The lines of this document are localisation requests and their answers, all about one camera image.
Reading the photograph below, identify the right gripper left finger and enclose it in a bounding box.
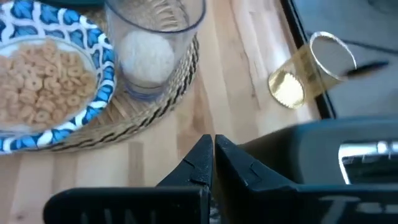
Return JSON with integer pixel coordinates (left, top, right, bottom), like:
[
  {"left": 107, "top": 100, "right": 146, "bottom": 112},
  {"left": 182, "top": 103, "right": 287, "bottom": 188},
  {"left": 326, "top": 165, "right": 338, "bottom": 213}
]
[{"left": 43, "top": 133, "right": 215, "bottom": 224}]

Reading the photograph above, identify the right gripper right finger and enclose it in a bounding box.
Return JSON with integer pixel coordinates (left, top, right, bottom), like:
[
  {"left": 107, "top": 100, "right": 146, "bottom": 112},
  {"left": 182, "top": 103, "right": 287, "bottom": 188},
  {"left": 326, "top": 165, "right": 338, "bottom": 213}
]
[{"left": 215, "top": 134, "right": 398, "bottom": 224}]

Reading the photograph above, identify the round woven placemat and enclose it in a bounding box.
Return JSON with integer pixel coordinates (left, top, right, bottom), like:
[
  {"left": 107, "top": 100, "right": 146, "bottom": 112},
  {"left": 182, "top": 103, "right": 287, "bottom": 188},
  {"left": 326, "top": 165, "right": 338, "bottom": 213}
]
[{"left": 40, "top": 0, "right": 200, "bottom": 153}]

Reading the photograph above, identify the clear glass with white filling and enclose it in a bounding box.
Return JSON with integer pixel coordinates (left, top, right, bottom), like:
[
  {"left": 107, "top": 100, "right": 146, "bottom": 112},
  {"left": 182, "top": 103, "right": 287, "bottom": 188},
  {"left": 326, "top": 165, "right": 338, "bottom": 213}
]
[{"left": 104, "top": 0, "right": 206, "bottom": 102}]

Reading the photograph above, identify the blue patterned paper bowl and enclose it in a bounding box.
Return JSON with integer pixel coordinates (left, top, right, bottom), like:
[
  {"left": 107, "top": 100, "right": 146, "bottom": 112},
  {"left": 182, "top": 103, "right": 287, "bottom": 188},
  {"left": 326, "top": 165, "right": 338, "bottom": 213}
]
[{"left": 0, "top": 0, "right": 118, "bottom": 155}]

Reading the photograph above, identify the dark teal plate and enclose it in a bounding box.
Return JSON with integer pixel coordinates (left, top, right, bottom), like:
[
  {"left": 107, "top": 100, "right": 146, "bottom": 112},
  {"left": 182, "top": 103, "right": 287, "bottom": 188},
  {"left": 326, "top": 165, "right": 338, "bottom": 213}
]
[{"left": 40, "top": 0, "right": 105, "bottom": 7}]

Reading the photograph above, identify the black four-slot toaster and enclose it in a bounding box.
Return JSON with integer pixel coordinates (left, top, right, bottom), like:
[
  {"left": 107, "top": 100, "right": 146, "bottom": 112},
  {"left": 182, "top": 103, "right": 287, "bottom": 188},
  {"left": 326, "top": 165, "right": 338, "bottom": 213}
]
[{"left": 239, "top": 115, "right": 398, "bottom": 187}]

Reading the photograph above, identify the cereal rings heap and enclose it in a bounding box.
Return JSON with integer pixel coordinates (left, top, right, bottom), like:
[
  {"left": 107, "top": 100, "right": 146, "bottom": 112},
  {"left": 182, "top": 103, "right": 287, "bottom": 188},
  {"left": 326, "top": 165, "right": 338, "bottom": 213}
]
[{"left": 0, "top": 40, "right": 97, "bottom": 131}]

